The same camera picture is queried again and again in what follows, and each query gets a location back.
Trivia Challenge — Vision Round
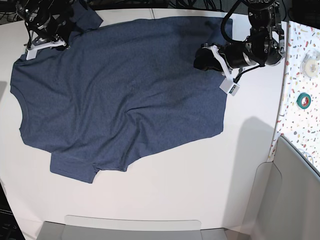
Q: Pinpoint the terrazzo patterned table cover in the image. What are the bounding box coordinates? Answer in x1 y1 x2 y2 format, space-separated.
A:
269 21 320 169

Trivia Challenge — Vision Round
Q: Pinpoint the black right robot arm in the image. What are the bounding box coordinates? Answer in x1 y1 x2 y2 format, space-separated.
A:
16 0 75 52

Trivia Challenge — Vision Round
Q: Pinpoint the grey chair bottom edge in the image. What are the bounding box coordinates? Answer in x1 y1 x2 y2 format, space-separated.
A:
37 215 227 240

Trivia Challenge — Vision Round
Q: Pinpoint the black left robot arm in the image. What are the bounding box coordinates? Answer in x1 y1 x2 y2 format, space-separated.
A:
193 0 286 83

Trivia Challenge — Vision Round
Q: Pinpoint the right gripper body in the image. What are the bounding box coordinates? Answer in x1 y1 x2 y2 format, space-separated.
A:
24 13 75 50

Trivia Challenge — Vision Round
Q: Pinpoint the dark blue t-shirt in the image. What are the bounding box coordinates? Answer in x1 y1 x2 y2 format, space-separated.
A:
10 3 227 183

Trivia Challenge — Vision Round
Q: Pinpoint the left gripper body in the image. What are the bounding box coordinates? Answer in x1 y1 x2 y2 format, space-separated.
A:
193 42 253 73

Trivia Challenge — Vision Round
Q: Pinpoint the clear tape dispenser roll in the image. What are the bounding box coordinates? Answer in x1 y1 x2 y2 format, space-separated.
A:
300 50 320 79

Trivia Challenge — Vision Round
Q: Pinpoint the green tape roll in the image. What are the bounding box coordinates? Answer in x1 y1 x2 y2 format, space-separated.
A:
296 92 311 110

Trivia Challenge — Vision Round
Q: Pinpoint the grey chair right side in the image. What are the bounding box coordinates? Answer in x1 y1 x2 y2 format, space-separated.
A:
241 136 320 240

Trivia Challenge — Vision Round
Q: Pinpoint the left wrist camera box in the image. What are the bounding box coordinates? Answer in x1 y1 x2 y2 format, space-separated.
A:
219 78 240 96

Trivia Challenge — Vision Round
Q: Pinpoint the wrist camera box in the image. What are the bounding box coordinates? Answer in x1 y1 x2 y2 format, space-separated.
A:
219 78 240 96
25 48 38 61

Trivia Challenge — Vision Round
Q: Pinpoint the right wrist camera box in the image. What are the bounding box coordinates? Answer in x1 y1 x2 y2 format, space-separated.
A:
25 48 38 61

